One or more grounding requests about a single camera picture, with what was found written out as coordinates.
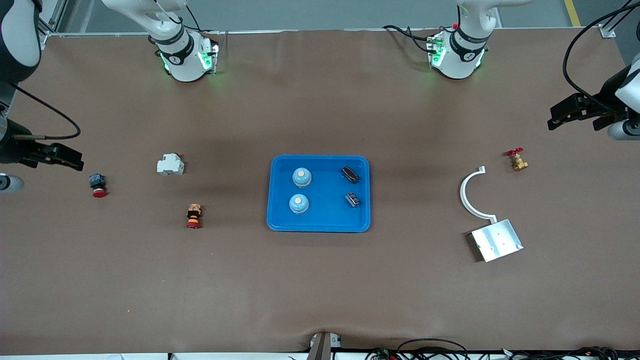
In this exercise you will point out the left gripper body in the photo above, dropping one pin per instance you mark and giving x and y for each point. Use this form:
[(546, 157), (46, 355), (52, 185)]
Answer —
[(604, 103)]

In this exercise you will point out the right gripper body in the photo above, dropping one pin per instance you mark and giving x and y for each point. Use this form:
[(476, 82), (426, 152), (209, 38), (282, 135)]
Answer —
[(11, 149)]

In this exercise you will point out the dark brown electrolytic capacitor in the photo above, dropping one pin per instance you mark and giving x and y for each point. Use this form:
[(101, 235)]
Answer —
[(350, 174)]

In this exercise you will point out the blue bell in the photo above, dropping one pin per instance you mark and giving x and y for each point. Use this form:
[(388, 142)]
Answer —
[(302, 177), (299, 204)]

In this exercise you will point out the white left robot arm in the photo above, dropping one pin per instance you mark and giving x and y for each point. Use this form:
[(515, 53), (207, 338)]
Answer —
[(465, 55)]

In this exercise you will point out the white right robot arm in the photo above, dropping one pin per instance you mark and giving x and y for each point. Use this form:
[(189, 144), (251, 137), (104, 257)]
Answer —
[(182, 55)]

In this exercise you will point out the blue plastic tray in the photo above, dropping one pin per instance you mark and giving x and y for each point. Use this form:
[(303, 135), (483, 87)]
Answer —
[(327, 190)]

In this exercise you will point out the black red emergency button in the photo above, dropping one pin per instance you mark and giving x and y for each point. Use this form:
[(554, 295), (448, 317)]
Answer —
[(97, 182)]

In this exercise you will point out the white circuit breaker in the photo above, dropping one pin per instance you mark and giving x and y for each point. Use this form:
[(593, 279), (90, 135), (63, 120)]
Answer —
[(170, 166)]

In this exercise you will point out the aluminium plate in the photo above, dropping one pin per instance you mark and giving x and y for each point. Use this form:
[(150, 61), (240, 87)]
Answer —
[(497, 241)]

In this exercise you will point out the orange red push button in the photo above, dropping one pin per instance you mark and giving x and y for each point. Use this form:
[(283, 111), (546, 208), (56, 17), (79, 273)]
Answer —
[(194, 215)]

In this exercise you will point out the brown table cover sheet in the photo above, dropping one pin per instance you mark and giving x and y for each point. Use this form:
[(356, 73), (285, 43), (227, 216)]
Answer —
[(320, 280)]

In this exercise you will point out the aluminium frame post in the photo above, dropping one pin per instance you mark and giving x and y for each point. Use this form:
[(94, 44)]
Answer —
[(607, 32), (45, 36)]

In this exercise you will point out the white curved bracket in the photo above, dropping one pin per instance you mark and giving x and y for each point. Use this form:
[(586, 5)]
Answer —
[(462, 195)]

